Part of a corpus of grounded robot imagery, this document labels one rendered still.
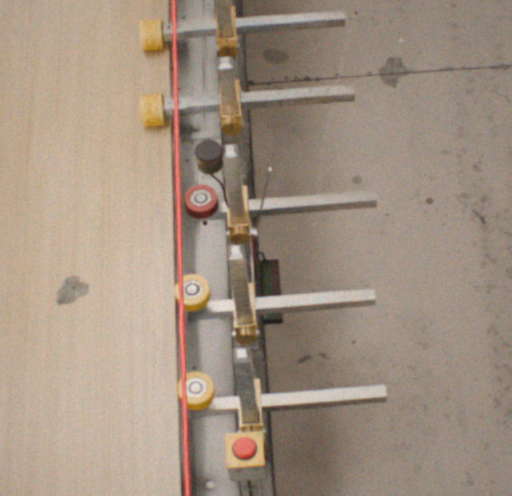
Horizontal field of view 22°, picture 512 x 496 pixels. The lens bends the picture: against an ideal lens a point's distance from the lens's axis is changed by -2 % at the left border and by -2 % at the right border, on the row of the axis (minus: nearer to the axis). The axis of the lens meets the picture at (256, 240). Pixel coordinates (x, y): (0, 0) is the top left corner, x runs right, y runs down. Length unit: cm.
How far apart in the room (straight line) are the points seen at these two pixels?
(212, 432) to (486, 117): 175
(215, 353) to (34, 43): 96
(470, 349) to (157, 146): 122
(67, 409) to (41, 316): 25
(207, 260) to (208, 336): 22
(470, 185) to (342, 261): 50
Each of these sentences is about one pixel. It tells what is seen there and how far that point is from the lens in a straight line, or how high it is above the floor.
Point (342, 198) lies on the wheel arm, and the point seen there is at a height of 86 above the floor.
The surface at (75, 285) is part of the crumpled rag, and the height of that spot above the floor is 91.
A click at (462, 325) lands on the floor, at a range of 404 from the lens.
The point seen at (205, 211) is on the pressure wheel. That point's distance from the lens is 317.
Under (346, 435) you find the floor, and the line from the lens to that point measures 386.
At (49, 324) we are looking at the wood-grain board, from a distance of 306.
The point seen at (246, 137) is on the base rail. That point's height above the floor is 70.
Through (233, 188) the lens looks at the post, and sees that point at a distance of 306.
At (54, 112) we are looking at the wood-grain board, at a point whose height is 90.
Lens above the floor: 349
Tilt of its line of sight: 56 degrees down
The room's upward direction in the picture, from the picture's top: 6 degrees counter-clockwise
